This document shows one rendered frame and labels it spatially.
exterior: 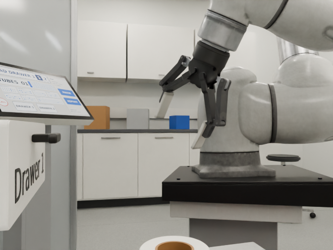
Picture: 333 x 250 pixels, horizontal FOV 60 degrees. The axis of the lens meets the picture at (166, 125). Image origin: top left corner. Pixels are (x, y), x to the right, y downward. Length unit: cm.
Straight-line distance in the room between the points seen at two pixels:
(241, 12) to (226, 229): 47
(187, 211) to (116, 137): 272
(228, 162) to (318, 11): 36
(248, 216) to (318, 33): 39
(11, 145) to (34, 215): 113
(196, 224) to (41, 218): 91
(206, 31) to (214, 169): 31
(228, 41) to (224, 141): 24
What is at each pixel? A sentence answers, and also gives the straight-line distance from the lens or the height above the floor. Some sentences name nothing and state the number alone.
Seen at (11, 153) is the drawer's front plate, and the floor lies 89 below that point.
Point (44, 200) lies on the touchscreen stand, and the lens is 147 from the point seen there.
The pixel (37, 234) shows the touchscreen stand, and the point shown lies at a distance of 149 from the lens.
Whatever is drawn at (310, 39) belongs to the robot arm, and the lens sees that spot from 64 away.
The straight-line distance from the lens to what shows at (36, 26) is 224.
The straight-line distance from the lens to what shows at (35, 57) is 219.
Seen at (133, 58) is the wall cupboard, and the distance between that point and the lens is 382.
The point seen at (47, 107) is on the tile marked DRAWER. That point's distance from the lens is 135.
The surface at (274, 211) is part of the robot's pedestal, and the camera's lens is 68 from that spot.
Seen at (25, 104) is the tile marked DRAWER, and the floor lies 101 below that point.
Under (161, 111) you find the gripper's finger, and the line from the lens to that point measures 71.
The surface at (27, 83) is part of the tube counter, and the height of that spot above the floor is 111.
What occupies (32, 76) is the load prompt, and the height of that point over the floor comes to 116.
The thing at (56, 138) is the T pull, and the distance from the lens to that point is 42.
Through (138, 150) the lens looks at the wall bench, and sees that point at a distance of 340.
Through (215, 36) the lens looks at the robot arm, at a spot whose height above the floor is 110.
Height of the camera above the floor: 92
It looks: 1 degrees up
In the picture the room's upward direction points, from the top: straight up
